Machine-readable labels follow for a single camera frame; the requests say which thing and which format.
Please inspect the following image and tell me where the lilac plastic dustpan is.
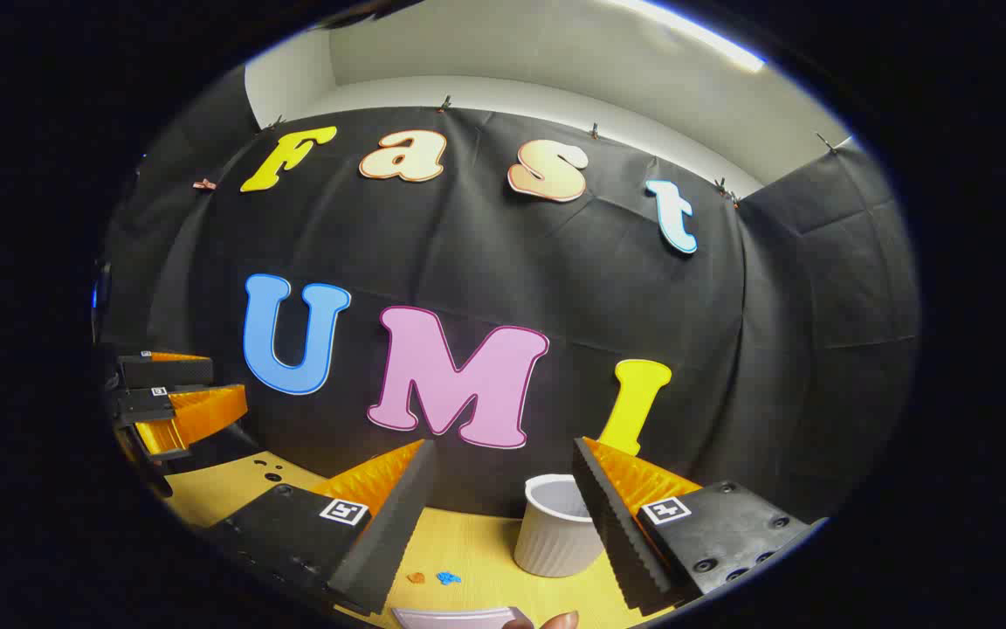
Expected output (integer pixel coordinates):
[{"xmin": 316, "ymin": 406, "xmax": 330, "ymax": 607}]
[{"xmin": 391, "ymin": 606, "xmax": 535, "ymax": 629}]

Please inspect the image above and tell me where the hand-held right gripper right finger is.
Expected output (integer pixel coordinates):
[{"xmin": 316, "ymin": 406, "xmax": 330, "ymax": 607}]
[{"xmin": 572, "ymin": 436, "xmax": 828, "ymax": 616}]

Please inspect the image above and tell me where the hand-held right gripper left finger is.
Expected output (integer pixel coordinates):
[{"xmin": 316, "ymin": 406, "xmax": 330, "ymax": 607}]
[{"xmin": 204, "ymin": 439, "xmax": 437, "ymax": 617}]

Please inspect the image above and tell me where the white ribbed garbage bin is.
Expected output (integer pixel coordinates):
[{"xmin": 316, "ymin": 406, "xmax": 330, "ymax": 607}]
[{"xmin": 513, "ymin": 474, "xmax": 607, "ymax": 578}]

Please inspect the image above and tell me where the black backdrop cloth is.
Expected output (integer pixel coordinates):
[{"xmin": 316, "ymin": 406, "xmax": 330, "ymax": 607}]
[{"xmin": 97, "ymin": 66, "xmax": 921, "ymax": 525}]

